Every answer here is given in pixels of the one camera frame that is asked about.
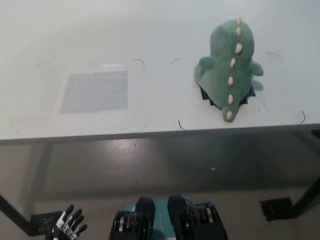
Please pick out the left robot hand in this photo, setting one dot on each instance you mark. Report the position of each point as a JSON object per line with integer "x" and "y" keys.
{"x": 65, "y": 227}

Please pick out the green plush dinosaur toy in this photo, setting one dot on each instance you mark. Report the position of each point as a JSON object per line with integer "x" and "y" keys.
{"x": 222, "y": 75}

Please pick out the black table leg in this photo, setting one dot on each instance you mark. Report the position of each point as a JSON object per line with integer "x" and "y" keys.
{"x": 308, "y": 185}
{"x": 15, "y": 215}

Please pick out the black and teal robot body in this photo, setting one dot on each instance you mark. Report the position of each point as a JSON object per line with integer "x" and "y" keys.
{"x": 145, "y": 220}

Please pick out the grey tape patch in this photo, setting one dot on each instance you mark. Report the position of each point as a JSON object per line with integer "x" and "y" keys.
{"x": 95, "y": 92}

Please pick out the black tape patch on table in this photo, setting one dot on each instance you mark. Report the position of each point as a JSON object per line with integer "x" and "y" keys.
{"x": 250, "y": 93}

